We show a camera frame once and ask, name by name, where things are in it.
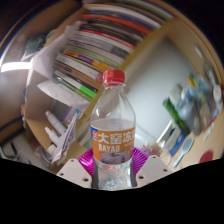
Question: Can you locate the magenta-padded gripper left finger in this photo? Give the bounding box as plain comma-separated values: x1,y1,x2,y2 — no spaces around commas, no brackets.
55,148,98,189

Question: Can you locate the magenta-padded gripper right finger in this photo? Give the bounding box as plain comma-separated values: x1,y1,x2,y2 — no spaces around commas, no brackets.
129,146,173,189

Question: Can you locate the clear bottle with orange label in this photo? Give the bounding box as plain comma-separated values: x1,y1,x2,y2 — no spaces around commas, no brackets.
89,69,137,191

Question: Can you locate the white and blue carton box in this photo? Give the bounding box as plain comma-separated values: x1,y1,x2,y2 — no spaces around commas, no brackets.
163,124,186,158

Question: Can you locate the light blue hairbrush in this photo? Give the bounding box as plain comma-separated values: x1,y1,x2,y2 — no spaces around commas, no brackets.
171,136,195,169

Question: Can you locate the dark green bottle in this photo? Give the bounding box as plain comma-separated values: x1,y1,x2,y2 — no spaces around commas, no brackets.
162,98,191,136

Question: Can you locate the grey shaker bottle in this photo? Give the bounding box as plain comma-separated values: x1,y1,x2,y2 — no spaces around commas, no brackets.
176,96,203,134

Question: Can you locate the bright ceiling light strip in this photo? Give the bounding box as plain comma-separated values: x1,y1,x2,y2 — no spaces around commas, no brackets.
0,60,33,74

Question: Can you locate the wooden shelf unit with books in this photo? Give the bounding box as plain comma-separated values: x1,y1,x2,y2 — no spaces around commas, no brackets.
0,0,178,164

